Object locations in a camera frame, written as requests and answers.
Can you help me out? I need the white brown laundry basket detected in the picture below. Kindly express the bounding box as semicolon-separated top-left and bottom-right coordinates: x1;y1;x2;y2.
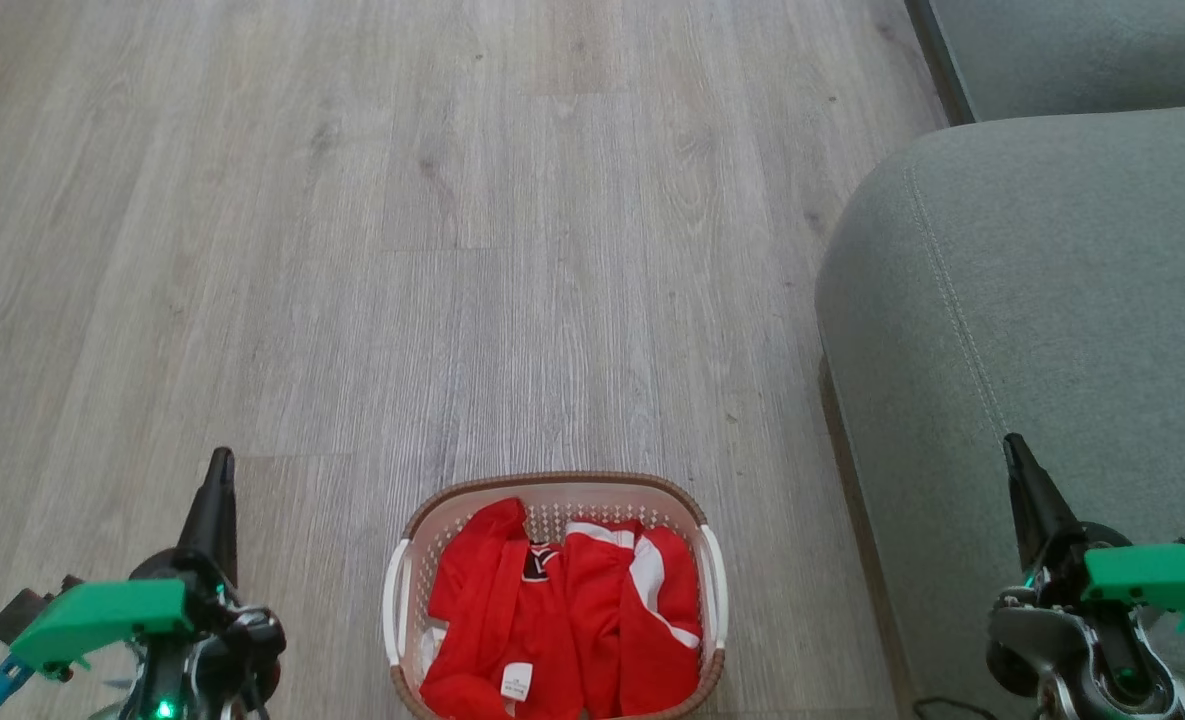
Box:
382;472;729;720

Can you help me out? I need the red white garment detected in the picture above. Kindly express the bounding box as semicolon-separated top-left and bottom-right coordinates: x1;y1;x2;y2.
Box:
419;497;703;720

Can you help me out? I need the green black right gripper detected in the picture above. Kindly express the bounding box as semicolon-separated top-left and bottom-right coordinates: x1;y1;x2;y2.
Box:
1004;433;1185;641

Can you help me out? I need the grey sofa seat cushion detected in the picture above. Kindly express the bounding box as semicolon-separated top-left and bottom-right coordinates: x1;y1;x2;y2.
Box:
815;104;1185;720
927;0;1185;125

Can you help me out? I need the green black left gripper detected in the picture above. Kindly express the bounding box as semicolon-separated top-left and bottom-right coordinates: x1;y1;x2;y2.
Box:
10;448;288;683

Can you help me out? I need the thin black cable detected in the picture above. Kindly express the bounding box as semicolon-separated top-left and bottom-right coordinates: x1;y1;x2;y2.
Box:
912;696;1001;720

